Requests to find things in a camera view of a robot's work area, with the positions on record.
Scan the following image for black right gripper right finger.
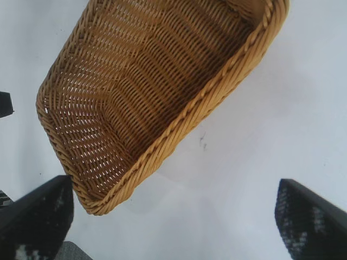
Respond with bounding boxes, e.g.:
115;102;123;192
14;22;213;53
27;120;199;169
274;178;347;260

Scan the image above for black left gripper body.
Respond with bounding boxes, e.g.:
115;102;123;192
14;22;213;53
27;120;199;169
0;91;15;119

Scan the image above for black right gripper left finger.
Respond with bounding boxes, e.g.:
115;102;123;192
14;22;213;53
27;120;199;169
0;175;75;260

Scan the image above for tan woven wicker basket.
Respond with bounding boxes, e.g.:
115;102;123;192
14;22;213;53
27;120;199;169
35;0;290;216

